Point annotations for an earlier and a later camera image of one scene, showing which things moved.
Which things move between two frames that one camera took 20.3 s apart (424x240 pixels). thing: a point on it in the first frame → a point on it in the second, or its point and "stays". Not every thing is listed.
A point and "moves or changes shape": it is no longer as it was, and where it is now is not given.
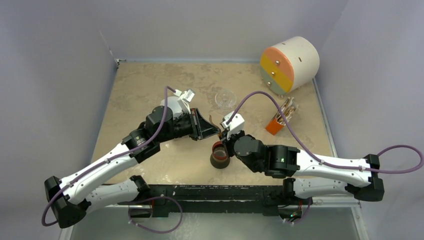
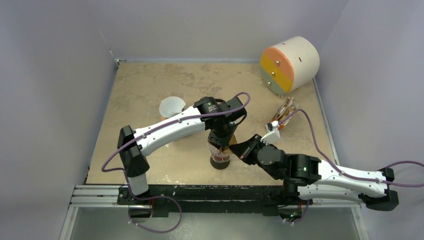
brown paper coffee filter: (219, 135) moves or changes shape
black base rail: (165, 199) stays
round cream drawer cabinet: (289, 65) stays
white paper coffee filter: (172, 102) stays
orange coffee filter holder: (277, 121) stays
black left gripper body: (195, 128) → (222, 136)
